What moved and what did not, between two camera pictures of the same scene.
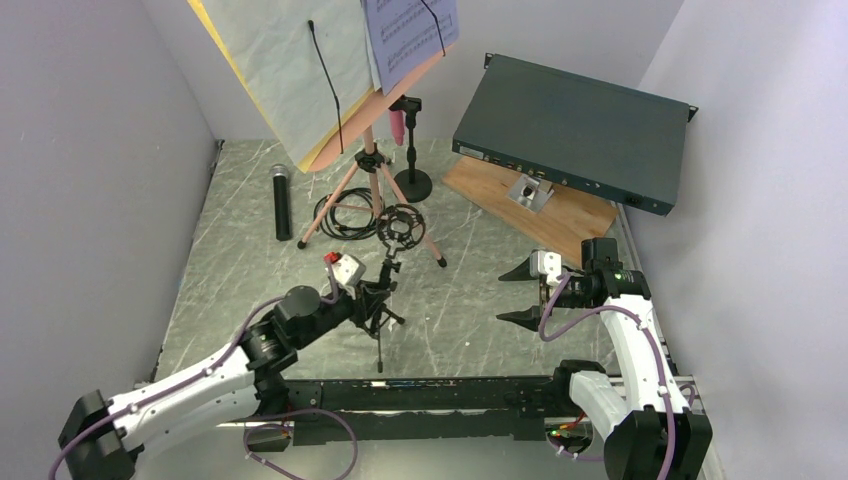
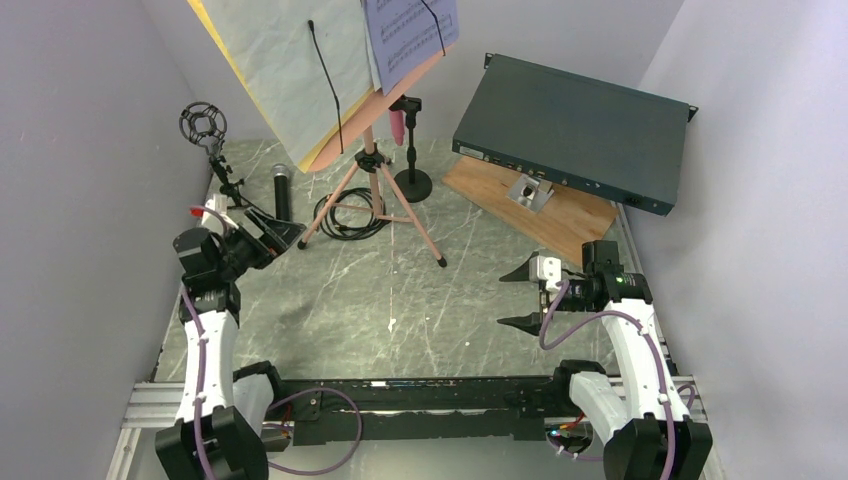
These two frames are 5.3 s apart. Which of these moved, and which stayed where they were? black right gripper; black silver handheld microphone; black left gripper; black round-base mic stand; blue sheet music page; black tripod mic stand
Moved: black tripod mic stand; black left gripper
Stayed: black silver handheld microphone; blue sheet music page; black right gripper; black round-base mic stand
